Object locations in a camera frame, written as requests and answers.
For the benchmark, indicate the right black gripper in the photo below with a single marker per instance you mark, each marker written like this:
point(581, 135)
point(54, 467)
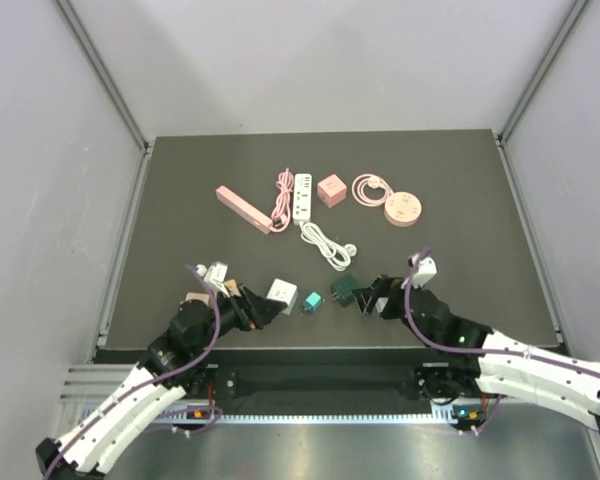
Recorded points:
point(395, 285)

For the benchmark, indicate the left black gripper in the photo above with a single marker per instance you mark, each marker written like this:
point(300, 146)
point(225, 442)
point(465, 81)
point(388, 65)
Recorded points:
point(252, 310)

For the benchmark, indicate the green cube adapter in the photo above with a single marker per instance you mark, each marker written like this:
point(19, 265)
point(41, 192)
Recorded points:
point(342, 289)

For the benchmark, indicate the white cube adapter plug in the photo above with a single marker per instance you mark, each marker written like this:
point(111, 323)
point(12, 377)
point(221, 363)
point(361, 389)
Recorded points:
point(283, 291)

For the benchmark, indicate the orange cube adapter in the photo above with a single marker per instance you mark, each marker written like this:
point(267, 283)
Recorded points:
point(232, 288)

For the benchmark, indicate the teal charger plug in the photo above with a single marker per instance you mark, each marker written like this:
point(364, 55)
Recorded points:
point(312, 303)

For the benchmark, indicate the pink deer cube adapter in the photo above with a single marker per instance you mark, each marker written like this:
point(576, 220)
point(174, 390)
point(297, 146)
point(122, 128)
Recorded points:
point(202, 297)

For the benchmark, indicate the pink round socket base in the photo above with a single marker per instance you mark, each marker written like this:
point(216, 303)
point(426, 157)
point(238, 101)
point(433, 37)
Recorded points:
point(402, 209)

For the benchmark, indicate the pink power strip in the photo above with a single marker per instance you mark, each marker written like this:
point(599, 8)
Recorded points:
point(244, 209)

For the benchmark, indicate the pink cube socket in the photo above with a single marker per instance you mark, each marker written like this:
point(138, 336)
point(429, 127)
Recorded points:
point(331, 190)

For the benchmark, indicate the white power strip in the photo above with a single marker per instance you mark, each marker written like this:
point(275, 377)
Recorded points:
point(302, 198)

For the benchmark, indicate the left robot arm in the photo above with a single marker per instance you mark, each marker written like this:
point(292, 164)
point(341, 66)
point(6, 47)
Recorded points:
point(172, 367)

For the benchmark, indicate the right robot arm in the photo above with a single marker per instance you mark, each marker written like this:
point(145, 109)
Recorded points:
point(482, 360)

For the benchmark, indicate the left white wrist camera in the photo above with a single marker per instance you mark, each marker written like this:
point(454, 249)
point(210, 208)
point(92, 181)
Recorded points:
point(214, 276)

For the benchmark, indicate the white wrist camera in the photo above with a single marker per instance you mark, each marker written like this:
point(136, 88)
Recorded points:
point(422, 270)
point(214, 276)

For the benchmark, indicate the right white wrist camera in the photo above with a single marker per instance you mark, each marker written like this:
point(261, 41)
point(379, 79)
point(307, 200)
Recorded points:
point(422, 270)

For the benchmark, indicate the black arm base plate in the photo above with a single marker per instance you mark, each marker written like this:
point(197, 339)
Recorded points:
point(413, 382)

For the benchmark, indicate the white slotted cable duct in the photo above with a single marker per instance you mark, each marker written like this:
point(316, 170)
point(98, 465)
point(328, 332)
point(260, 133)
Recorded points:
point(434, 415)

